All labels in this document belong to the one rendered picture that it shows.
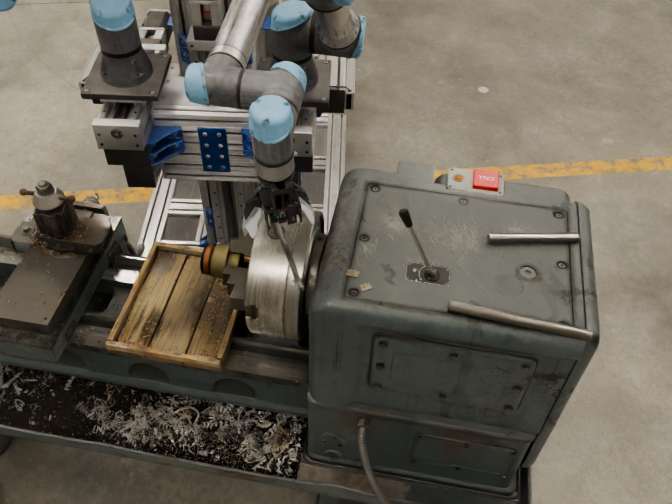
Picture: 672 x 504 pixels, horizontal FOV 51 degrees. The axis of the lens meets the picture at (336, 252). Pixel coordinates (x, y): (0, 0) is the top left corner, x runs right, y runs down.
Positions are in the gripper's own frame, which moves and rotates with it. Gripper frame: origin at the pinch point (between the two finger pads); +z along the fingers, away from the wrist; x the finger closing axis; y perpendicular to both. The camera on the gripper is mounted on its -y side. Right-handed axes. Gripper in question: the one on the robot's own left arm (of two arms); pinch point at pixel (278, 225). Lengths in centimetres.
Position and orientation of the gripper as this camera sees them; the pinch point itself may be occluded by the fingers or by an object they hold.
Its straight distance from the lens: 149.8
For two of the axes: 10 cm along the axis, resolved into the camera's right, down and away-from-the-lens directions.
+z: -0.1, 5.8, 8.1
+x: 9.6, -2.3, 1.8
